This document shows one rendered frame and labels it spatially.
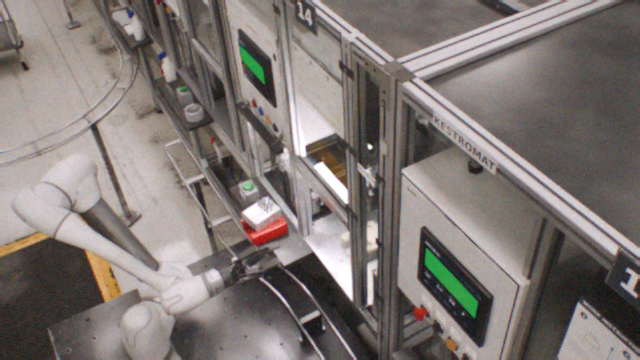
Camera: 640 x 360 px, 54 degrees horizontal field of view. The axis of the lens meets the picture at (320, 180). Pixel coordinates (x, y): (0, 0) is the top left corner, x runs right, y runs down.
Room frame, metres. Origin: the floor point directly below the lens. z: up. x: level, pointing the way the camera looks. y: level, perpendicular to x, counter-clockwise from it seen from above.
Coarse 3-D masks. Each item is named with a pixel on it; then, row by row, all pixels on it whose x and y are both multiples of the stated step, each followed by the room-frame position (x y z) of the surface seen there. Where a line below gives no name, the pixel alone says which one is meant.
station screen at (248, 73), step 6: (240, 42) 1.97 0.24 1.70; (240, 48) 1.98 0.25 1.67; (246, 48) 1.92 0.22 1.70; (252, 54) 1.88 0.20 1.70; (258, 60) 1.83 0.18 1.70; (246, 66) 1.95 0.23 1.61; (246, 72) 1.96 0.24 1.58; (252, 72) 1.90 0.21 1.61; (264, 72) 1.80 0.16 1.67; (252, 78) 1.91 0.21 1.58; (258, 78) 1.85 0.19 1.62; (264, 78) 1.81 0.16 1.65; (252, 84) 1.91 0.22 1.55; (258, 84) 1.86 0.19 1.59; (264, 84) 1.81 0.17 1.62; (258, 90) 1.87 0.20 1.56; (264, 90) 1.82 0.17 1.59; (264, 96) 1.83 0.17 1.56
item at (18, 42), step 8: (0, 24) 5.11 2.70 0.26; (8, 24) 5.10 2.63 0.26; (0, 32) 4.96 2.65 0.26; (8, 32) 4.72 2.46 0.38; (16, 32) 5.15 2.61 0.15; (0, 40) 4.82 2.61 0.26; (8, 40) 4.81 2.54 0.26; (16, 40) 4.77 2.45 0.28; (0, 48) 4.67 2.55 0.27; (8, 48) 4.69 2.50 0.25; (16, 48) 4.71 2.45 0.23; (24, 56) 4.77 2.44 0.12; (24, 64) 4.72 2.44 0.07
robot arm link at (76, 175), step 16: (64, 160) 1.68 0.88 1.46; (80, 160) 1.68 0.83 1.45; (48, 176) 1.60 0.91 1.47; (64, 176) 1.60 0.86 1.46; (80, 176) 1.62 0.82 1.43; (96, 176) 1.68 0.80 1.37; (80, 192) 1.58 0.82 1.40; (96, 192) 1.62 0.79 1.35; (80, 208) 1.57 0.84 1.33; (96, 208) 1.59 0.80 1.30; (112, 208) 1.64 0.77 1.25; (96, 224) 1.57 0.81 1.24; (112, 224) 1.58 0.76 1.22; (112, 240) 1.56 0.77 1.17; (128, 240) 1.58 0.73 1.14; (144, 256) 1.57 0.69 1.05; (160, 272) 1.55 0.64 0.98; (176, 272) 1.58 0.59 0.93; (144, 288) 1.50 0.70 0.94; (160, 304) 1.46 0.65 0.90
